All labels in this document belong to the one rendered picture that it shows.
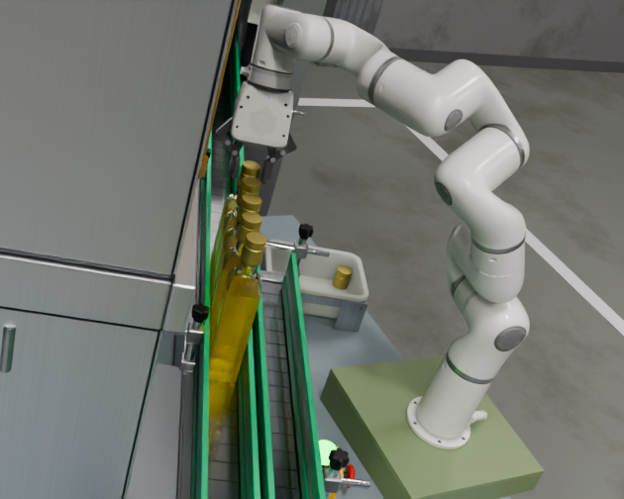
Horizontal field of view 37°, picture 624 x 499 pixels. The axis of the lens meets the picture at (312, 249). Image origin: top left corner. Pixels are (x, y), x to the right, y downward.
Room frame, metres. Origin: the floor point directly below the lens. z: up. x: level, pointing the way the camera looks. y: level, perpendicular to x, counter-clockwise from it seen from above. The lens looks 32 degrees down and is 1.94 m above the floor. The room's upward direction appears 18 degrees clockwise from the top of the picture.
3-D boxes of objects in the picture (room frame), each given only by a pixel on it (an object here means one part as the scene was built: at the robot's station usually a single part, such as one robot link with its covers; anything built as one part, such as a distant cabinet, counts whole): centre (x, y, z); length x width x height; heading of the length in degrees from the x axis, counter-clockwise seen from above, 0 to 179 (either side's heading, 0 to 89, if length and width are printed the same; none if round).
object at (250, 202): (1.35, 0.12, 1.14); 0.04 x 0.04 x 0.04
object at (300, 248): (1.57, 0.05, 0.95); 0.17 x 0.03 x 0.12; 104
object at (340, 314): (1.69, 0.00, 0.79); 0.27 x 0.17 x 0.08; 104
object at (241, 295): (1.24, 0.09, 0.99); 0.06 x 0.06 x 0.21; 14
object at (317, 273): (1.70, -0.02, 0.80); 0.22 x 0.17 x 0.09; 104
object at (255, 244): (1.24, 0.09, 1.14); 0.04 x 0.04 x 0.04
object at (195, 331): (1.21, 0.16, 0.94); 0.07 x 0.04 x 0.13; 104
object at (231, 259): (1.29, 0.11, 0.99); 0.06 x 0.06 x 0.21; 13
